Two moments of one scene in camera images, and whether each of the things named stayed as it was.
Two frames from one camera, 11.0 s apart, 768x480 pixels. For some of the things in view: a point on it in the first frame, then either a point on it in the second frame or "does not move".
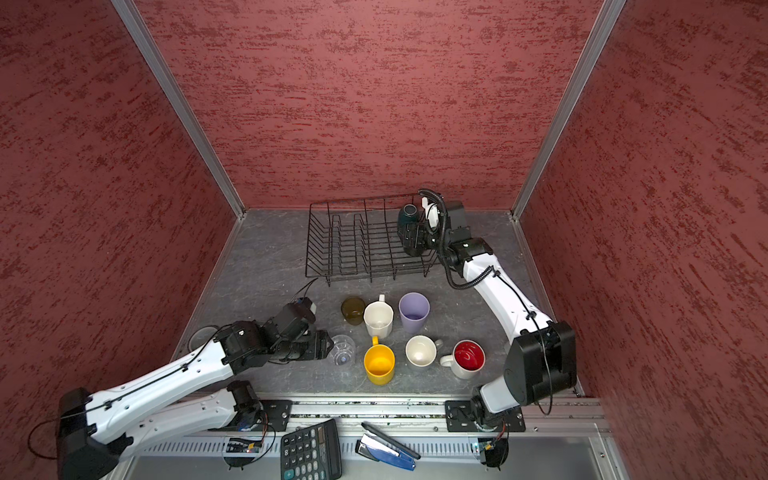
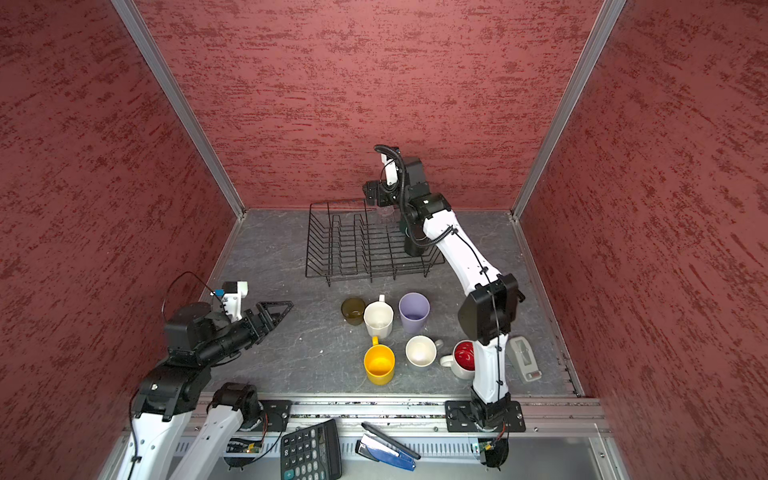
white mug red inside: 467,359 does not move
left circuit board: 240,445 does not move
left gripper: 316,348 to 263,306
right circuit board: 496,451 does not move
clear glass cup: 343,350 to 386,213
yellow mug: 379,363 does not move
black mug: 415,241 does not move
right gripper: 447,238 to 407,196
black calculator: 311,453 does not move
